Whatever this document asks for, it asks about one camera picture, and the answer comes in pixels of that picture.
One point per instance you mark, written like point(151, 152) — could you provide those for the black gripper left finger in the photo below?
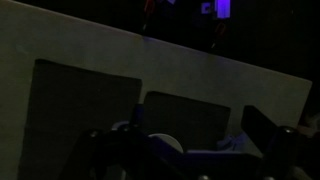
point(100, 153)

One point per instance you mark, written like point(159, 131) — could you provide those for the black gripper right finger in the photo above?
point(280, 150)

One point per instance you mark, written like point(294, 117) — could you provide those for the robot base with blue lights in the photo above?
point(221, 6)

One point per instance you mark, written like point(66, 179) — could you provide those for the red black clamp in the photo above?
point(220, 31)
point(148, 10)

